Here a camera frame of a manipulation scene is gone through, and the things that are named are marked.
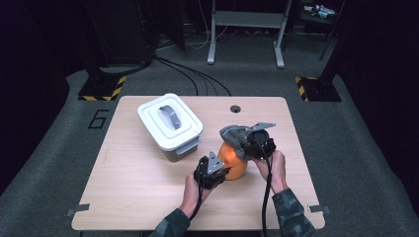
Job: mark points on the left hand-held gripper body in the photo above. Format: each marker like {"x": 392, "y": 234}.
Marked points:
{"x": 207, "y": 171}

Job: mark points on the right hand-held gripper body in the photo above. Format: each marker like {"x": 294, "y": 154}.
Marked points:
{"x": 262, "y": 144}

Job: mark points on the orange plush toy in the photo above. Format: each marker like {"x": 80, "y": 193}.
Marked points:
{"x": 235, "y": 168}

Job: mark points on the grey towel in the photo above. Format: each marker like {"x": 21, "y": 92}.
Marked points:
{"x": 234, "y": 136}

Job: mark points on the grey storage box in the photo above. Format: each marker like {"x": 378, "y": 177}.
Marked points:
{"x": 184, "y": 153}

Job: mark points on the white lidded storage box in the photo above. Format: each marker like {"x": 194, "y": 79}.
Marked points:
{"x": 169, "y": 120}

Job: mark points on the person's left hand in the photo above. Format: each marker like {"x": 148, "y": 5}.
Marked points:
{"x": 194, "y": 196}

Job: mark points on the person's right hand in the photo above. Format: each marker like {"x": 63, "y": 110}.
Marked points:
{"x": 278, "y": 174}

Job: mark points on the black base with striped edge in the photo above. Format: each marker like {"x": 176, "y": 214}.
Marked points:
{"x": 102, "y": 87}
{"x": 318, "y": 89}

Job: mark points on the grey tape piece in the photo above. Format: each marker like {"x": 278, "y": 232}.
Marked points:
{"x": 79, "y": 208}
{"x": 319, "y": 209}

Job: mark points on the white metal stand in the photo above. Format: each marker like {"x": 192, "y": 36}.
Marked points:
{"x": 247, "y": 19}

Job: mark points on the dark shelf with small items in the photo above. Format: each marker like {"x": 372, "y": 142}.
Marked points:
{"x": 318, "y": 15}

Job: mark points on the black cabinet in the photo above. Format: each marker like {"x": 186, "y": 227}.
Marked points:
{"x": 122, "y": 33}

